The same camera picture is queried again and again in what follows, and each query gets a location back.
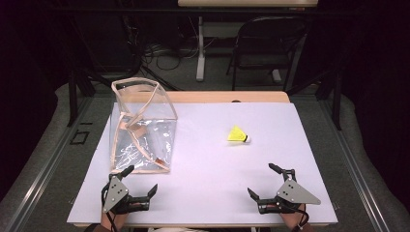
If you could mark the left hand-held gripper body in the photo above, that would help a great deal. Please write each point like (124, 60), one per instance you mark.
(115, 193)

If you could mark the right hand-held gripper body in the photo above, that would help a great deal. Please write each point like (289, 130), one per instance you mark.
(295, 193)

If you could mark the clear plastic tote bag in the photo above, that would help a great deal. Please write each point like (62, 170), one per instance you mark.
(145, 141)

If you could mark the yellow shuttlecock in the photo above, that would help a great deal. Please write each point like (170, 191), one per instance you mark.
(236, 134)

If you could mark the person's right hand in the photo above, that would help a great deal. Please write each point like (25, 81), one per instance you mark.
(294, 219)

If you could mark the person's left hand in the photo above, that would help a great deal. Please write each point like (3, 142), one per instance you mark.
(117, 219)

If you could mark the person's white garment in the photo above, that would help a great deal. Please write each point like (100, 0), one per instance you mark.
(174, 229)

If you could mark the white table mat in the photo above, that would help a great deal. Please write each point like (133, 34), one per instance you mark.
(209, 174)

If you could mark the wooden table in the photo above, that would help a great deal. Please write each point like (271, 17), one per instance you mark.
(209, 96)

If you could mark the black folding chair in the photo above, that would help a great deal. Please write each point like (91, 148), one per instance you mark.
(267, 42)

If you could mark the white background desk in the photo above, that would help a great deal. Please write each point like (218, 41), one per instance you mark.
(201, 58)

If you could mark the aluminium floor rail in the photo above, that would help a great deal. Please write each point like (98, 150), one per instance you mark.
(354, 174)
(42, 180)

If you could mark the black metal frame post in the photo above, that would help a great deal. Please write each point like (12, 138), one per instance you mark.
(72, 96)
(337, 100)

